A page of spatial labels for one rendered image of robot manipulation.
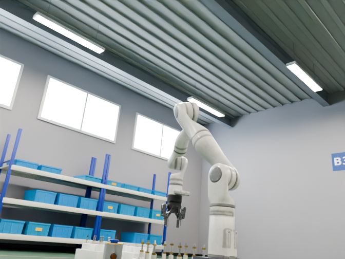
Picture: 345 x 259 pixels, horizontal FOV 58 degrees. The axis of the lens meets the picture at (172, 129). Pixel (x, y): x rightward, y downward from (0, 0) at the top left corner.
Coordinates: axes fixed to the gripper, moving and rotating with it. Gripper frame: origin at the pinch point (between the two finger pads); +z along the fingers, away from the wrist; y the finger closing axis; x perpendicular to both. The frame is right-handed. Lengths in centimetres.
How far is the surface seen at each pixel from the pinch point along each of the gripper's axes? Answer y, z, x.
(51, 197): -40, -44, -452
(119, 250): 28.3, 13.5, 4.2
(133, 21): -83, -355, -310
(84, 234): -115, 12, -466
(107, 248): 33.4, 13.3, 2.8
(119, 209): -187, -43, -483
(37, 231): -28, 14, -446
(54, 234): -57, 16, -453
